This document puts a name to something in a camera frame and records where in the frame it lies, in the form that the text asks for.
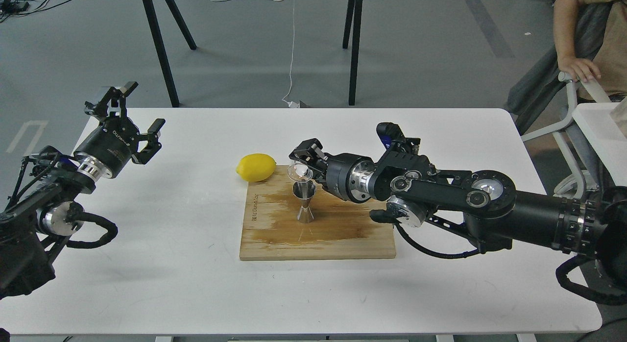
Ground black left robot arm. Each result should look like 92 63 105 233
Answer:
0 81 165 298

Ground small clear glass cup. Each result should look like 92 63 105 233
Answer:
287 160 313 183

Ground black cables on floor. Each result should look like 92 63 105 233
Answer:
0 0 101 24

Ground person in tan shirt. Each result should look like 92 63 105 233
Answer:
553 0 627 101

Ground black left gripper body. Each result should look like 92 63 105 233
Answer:
73 119 139 178

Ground black metal trestle table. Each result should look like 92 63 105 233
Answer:
129 0 374 108

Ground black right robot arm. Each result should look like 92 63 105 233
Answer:
289 122 626 306

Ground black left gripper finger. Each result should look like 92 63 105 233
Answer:
84 81 139 123
131 118 166 164

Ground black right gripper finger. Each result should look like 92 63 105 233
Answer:
289 138 328 169
308 166 328 190

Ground yellow lemon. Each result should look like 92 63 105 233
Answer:
236 153 276 183

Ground person's right hand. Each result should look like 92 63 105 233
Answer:
557 55 602 82

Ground white hanging cable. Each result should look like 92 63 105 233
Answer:
282 0 300 109

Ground steel double jigger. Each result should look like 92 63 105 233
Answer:
292 180 316 223

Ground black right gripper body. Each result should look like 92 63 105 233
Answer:
323 153 375 203

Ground wooden cutting board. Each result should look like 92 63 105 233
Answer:
240 165 396 260

